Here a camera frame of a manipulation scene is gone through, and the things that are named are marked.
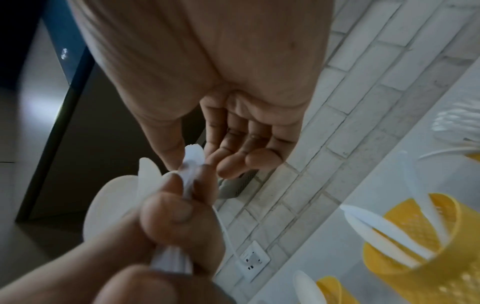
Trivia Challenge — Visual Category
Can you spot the person's left hand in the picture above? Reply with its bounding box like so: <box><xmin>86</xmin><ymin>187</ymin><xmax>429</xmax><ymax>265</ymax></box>
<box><xmin>0</xmin><ymin>162</ymin><xmax>238</xmax><ymax>304</ymax></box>

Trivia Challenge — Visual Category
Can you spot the person's right hand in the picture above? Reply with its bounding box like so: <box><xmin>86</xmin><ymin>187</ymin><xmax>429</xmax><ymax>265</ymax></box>
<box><xmin>66</xmin><ymin>0</ymin><xmax>337</xmax><ymax>180</ymax></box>

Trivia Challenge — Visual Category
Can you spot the bundle of white plastic cutlery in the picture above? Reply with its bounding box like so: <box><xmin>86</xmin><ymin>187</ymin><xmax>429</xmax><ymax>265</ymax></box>
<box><xmin>82</xmin><ymin>157</ymin><xmax>194</xmax><ymax>275</ymax></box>

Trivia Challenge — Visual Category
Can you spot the stack of white knives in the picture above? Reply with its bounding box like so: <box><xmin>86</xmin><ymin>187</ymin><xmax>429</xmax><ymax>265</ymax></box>
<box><xmin>339</xmin><ymin>204</ymin><xmax>438</xmax><ymax>269</ymax></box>

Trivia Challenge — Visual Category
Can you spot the white plastic knife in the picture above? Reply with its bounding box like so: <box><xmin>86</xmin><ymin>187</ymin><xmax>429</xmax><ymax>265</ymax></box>
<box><xmin>397</xmin><ymin>149</ymin><xmax>451</xmax><ymax>248</ymax></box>

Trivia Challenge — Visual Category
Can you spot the stack of white forks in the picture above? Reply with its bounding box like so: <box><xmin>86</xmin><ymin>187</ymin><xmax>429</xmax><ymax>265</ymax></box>
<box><xmin>417</xmin><ymin>100</ymin><xmax>480</xmax><ymax>161</ymax></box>

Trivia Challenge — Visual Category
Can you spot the white plug with cable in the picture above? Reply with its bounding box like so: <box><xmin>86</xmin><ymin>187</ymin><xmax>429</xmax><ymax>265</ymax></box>
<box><xmin>211</xmin><ymin>204</ymin><xmax>257</xmax><ymax>276</ymax></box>

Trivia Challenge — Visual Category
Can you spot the black door frame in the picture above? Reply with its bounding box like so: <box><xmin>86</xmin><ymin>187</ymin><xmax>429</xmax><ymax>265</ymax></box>
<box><xmin>14</xmin><ymin>50</ymin><xmax>95</xmax><ymax>222</ymax></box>

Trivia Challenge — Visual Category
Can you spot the stainless steel wall appliance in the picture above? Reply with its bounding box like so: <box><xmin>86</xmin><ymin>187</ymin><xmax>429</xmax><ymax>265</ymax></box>
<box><xmin>217</xmin><ymin>169</ymin><xmax>261</xmax><ymax>199</ymax></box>

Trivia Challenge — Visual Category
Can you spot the white wall socket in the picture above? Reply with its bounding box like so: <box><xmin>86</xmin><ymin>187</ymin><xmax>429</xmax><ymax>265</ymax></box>
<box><xmin>237</xmin><ymin>240</ymin><xmax>271</xmax><ymax>283</ymax></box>

